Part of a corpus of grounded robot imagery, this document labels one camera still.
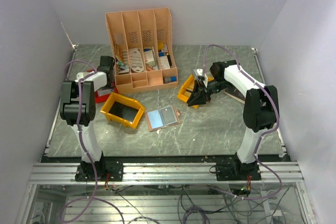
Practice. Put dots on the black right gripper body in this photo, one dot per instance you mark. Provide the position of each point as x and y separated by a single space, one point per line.
214 86

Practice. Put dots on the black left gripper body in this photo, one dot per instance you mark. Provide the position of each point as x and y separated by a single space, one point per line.
107 86

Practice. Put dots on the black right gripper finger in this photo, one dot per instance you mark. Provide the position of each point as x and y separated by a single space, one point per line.
192 104
197 94

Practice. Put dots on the yellow bin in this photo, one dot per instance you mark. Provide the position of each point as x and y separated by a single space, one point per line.
123 110
186 89

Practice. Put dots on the red plastic bin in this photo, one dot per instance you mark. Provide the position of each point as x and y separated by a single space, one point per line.
103 95

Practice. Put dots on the black card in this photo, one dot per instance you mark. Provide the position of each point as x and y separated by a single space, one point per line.
168 115

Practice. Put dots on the pink leather card holder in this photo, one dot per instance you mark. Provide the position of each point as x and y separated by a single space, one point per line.
162 118

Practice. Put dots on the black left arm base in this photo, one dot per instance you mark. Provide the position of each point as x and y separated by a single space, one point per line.
107 169

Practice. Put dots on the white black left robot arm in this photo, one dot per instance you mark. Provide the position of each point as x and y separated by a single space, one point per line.
78 107

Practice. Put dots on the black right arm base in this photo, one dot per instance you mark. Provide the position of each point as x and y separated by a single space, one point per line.
235 171

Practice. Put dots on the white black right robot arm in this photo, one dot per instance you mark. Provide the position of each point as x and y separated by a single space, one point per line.
261 109

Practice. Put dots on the black book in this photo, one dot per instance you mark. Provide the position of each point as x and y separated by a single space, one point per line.
235 94

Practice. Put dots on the white oval perforated board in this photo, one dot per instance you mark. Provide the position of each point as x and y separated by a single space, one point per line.
136 62

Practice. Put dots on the blue grey cylinder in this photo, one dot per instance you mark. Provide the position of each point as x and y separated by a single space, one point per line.
169 79

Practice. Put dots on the white box in organizer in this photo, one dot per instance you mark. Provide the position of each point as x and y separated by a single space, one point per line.
149 58

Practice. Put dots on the peach plastic desk organizer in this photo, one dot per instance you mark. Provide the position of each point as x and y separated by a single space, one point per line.
142 29

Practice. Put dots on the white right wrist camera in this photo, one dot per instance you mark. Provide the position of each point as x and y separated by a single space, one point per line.
200 77

